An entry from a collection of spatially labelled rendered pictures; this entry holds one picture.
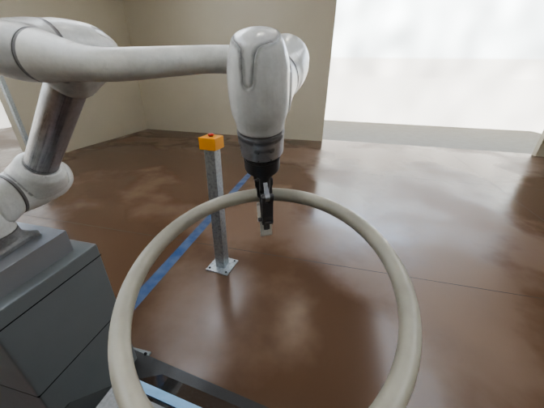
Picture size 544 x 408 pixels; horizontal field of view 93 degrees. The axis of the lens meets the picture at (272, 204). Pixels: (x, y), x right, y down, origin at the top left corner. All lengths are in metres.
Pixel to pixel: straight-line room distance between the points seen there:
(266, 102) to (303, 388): 1.47
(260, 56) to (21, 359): 1.20
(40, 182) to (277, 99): 0.98
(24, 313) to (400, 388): 1.12
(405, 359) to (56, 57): 0.76
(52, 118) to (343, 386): 1.69
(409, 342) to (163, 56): 0.65
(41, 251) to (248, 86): 1.02
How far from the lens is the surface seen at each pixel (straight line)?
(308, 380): 1.67
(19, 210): 1.27
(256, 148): 0.48
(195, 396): 0.74
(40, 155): 1.16
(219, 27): 6.95
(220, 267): 2.24
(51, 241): 1.27
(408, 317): 0.45
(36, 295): 1.23
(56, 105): 1.00
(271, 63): 0.43
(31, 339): 1.29
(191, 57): 0.63
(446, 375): 1.94
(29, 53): 0.72
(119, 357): 0.46
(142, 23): 7.90
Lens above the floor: 1.46
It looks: 27 degrees down
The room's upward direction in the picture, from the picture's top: 1 degrees clockwise
